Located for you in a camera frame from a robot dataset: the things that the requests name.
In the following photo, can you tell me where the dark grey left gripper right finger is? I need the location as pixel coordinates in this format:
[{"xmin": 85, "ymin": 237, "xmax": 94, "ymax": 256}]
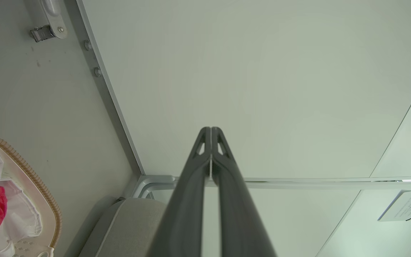
[{"xmin": 211, "ymin": 127, "xmax": 277, "ymax": 257}]

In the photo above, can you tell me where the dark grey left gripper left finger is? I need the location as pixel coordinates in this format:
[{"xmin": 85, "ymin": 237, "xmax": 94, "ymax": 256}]
[{"xmin": 147, "ymin": 127, "xmax": 212, "ymax": 257}]

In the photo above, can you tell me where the grey fabric sofa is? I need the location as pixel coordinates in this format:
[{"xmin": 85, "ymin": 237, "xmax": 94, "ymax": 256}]
[{"xmin": 79, "ymin": 197, "xmax": 170, "ymax": 257}]

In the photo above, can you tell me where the wicker rimmed laundry basket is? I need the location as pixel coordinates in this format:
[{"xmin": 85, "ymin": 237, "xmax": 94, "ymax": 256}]
[{"xmin": 0, "ymin": 132, "xmax": 62, "ymax": 257}]

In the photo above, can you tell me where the white paper notice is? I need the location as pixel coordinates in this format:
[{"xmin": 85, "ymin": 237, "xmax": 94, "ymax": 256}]
[{"xmin": 377, "ymin": 190, "xmax": 411, "ymax": 222}]

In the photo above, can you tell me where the grey metal partition frame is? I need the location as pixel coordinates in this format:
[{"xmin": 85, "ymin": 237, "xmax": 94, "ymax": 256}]
[{"xmin": 76, "ymin": 0, "xmax": 411, "ymax": 199}]

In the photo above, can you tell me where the metal table caster bracket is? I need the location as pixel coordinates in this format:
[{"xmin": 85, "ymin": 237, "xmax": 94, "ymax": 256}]
[{"xmin": 30, "ymin": 0, "xmax": 67, "ymax": 42}]

